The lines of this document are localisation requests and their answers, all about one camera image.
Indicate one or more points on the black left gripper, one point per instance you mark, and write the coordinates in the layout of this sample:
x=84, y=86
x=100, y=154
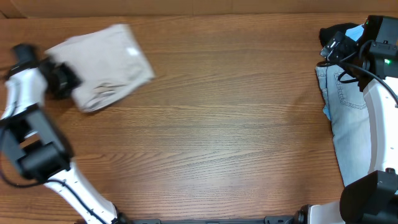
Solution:
x=59, y=79

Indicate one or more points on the beige khaki shorts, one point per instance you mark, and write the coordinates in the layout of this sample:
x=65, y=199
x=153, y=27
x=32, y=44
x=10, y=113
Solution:
x=109, y=63

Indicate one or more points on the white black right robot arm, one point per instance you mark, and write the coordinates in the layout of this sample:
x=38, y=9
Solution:
x=358, y=80

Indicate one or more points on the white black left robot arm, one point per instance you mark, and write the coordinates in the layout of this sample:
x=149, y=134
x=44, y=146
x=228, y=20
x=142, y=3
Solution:
x=33, y=144

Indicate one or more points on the light blue denim jeans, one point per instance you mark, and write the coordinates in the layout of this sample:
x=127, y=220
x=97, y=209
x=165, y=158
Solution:
x=352, y=143

